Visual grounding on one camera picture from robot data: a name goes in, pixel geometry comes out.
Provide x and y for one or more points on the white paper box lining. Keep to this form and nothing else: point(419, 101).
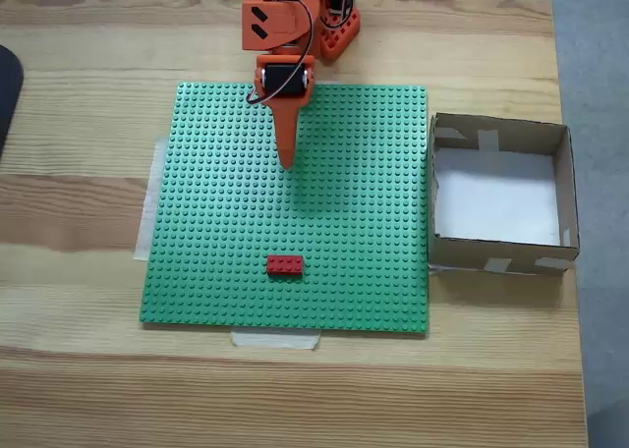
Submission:
point(496, 197)

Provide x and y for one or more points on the black flat pad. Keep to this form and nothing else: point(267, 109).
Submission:
point(7, 89)

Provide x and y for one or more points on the red lego block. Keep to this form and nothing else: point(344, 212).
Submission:
point(285, 266)

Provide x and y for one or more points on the brown cardboard box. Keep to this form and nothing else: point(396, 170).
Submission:
point(457, 256)

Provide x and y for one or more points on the translucent masking tape strip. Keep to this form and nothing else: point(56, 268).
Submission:
point(329, 82)
point(275, 340)
point(437, 269)
point(145, 212)

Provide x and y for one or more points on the green lego baseplate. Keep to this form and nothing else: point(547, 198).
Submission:
point(221, 222)

